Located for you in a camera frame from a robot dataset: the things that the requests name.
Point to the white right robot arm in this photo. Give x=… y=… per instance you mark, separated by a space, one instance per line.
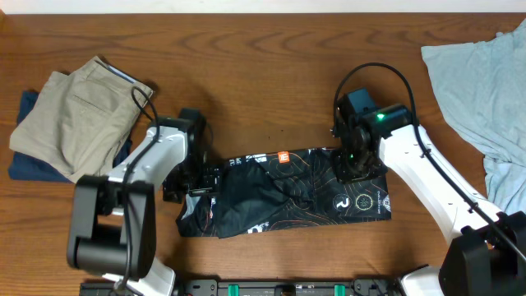
x=486 y=247

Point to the light grey t-shirt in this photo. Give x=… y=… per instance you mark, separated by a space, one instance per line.
x=480 y=89

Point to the black orange-patterned sports shirt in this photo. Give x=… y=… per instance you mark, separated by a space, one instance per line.
x=283 y=190

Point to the folded khaki trousers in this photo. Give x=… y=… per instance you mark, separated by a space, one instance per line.
x=98 y=75

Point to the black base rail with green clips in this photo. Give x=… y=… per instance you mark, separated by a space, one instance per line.
x=358 y=287

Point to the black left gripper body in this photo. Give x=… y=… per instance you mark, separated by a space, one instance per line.
x=199 y=178

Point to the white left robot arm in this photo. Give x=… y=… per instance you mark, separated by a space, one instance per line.
x=113 y=227

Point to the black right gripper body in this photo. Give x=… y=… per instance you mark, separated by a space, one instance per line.
x=352 y=165

